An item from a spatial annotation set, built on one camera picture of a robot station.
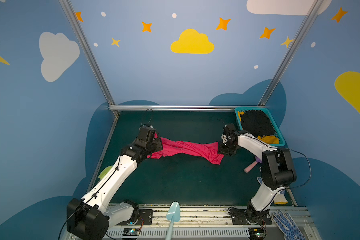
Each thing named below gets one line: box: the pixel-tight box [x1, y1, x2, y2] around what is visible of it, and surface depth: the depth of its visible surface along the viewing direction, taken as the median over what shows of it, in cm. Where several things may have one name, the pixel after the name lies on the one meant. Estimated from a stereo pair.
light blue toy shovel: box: [165, 201, 181, 240], surface depth 77 cm
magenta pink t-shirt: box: [147, 133, 225, 165], surface depth 98 cm
